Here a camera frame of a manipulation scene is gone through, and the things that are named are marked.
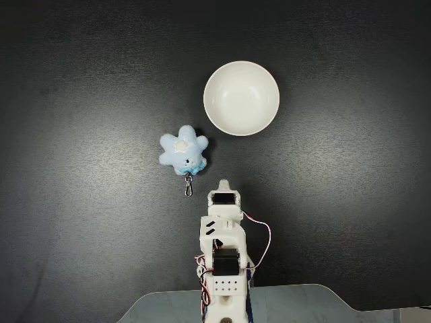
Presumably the skyblue plush doll keychain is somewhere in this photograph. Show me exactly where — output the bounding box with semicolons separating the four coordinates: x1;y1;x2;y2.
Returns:
158;124;210;198

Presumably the white bowl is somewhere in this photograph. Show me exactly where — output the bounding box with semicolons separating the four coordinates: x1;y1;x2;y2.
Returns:
203;60;281;137

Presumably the blue circuit board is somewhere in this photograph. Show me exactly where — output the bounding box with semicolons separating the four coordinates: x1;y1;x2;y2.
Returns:
244;264;256;323

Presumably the grey fabric sheet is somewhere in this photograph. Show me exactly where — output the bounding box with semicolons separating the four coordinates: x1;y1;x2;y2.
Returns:
116;283;431;323

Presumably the white red servo cable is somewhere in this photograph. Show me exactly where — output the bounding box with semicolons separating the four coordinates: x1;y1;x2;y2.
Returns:
241;211;273;270

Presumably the red black white cable bundle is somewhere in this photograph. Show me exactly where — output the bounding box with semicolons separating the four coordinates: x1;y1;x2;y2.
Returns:
194;254;216;319

